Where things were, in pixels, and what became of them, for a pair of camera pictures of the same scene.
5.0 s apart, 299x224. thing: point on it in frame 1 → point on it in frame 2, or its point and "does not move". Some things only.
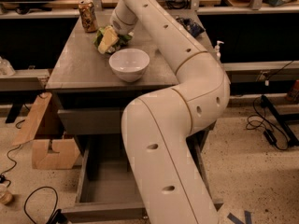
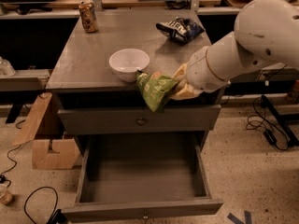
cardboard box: (67, 149) does not move
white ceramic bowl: (129, 64) does not move
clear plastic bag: (6, 68) does not move
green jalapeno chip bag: (122, 40) → (155, 88)
